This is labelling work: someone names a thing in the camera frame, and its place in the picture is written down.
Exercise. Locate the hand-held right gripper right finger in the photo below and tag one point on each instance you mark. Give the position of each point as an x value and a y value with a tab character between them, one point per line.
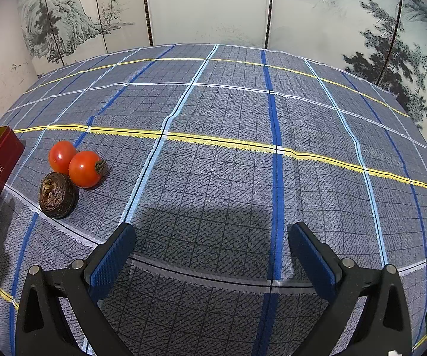
315	259

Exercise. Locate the blue plaid tablecloth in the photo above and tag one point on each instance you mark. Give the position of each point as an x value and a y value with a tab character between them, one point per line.
235	178

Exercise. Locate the landscape painted folding screen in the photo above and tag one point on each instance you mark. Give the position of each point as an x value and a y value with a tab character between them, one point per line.
213	3

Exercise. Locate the red tomato with stem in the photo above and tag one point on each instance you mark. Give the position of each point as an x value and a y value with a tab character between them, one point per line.
84	168

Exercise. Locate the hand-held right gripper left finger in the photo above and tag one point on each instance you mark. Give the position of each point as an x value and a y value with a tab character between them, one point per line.
111	263

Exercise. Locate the dark wrinkled passion fruit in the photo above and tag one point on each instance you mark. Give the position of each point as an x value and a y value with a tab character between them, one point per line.
58	195

